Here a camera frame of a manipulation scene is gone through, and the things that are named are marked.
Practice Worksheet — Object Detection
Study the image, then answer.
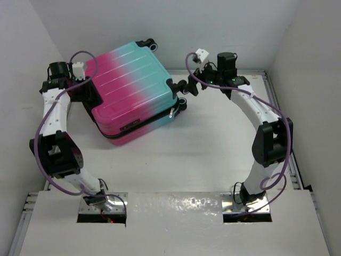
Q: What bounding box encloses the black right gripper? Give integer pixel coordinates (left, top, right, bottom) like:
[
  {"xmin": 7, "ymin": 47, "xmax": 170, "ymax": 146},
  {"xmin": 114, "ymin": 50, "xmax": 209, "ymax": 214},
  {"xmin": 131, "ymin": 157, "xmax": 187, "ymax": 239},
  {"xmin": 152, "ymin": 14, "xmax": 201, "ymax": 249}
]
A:
[{"xmin": 184, "ymin": 59, "xmax": 223, "ymax": 96}]

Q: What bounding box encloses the pink suitcase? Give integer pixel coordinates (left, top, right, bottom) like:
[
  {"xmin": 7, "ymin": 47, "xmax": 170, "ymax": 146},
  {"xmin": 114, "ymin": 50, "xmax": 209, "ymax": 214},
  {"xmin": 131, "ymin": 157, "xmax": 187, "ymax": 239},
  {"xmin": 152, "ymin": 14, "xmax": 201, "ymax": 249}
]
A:
[{"xmin": 85, "ymin": 38, "xmax": 187, "ymax": 146}]

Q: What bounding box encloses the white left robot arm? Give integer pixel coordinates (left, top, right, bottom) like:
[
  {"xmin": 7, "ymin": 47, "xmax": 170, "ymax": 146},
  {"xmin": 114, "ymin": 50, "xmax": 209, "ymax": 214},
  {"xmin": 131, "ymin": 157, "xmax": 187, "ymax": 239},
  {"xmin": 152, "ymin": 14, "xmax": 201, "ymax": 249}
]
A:
[{"xmin": 29, "ymin": 62, "xmax": 108, "ymax": 209}]

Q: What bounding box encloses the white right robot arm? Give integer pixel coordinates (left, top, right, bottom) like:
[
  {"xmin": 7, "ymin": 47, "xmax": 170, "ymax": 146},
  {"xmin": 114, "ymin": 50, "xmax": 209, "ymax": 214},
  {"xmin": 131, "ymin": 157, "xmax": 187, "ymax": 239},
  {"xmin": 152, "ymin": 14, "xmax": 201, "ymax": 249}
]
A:
[{"xmin": 185, "ymin": 49, "xmax": 293, "ymax": 205}]

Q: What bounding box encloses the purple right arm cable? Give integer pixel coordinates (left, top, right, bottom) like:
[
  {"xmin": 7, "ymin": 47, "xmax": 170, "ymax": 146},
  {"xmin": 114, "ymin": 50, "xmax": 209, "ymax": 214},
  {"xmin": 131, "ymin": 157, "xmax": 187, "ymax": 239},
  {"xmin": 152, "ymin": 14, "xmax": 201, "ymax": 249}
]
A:
[{"xmin": 185, "ymin": 52, "xmax": 290, "ymax": 214}]

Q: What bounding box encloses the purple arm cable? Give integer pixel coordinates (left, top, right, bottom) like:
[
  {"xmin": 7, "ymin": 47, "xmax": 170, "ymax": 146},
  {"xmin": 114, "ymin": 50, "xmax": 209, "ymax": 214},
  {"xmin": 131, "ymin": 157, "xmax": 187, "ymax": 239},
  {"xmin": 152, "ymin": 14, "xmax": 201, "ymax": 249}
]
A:
[
  {"xmin": 185, "ymin": 52, "xmax": 290, "ymax": 214},
  {"xmin": 33, "ymin": 50, "xmax": 127, "ymax": 222}
]

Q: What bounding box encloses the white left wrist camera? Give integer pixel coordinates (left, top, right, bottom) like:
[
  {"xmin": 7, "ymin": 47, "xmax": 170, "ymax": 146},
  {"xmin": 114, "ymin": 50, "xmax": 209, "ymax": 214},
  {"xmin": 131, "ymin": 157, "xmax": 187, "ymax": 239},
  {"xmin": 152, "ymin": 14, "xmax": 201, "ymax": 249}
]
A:
[{"xmin": 72, "ymin": 62, "xmax": 85, "ymax": 81}]

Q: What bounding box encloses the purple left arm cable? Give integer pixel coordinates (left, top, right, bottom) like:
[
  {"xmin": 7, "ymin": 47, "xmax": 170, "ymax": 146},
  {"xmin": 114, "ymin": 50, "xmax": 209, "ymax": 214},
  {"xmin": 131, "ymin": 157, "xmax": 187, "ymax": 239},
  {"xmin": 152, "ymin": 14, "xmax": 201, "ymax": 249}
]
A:
[{"xmin": 33, "ymin": 50, "xmax": 127, "ymax": 222}]

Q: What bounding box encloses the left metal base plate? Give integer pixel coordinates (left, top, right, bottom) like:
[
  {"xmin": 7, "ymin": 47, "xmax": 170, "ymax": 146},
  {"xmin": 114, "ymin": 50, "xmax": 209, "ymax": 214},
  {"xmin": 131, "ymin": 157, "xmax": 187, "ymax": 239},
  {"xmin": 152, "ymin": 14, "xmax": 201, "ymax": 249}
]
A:
[{"xmin": 78, "ymin": 194, "xmax": 127, "ymax": 214}]

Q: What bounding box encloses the metal base plate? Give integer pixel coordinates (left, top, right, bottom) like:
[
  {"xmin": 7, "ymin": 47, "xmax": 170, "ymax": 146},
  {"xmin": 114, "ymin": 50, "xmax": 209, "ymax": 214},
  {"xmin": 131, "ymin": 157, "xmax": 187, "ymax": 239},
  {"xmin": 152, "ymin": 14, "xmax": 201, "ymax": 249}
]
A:
[
  {"xmin": 220, "ymin": 192, "xmax": 270, "ymax": 215},
  {"xmin": 78, "ymin": 194, "xmax": 127, "ymax": 214}
]

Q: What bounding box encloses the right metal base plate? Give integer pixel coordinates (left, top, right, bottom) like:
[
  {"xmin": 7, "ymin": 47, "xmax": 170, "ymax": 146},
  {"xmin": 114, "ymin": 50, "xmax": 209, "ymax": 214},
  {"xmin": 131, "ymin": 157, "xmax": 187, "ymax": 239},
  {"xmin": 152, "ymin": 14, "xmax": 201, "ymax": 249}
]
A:
[{"xmin": 220, "ymin": 192, "xmax": 270, "ymax": 215}]

